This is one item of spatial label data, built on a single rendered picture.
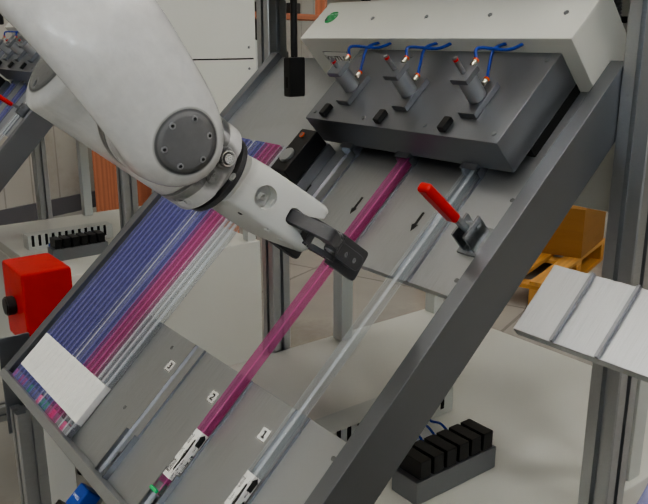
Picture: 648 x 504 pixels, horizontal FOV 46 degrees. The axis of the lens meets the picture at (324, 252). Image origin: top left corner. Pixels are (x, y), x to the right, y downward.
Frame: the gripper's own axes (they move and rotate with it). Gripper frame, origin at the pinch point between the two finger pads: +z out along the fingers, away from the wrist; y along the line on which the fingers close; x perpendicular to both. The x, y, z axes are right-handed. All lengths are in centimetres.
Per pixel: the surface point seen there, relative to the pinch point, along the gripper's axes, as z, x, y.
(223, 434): 7.2, 21.7, 8.6
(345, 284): 55, -8, 56
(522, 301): 254, -67, 159
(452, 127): 8.5, -20.3, 1.2
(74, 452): 2.9, 33.7, 26.7
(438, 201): 4.0, -9.5, -6.8
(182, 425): 6.9, 23.7, 15.5
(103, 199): 172, -21, 448
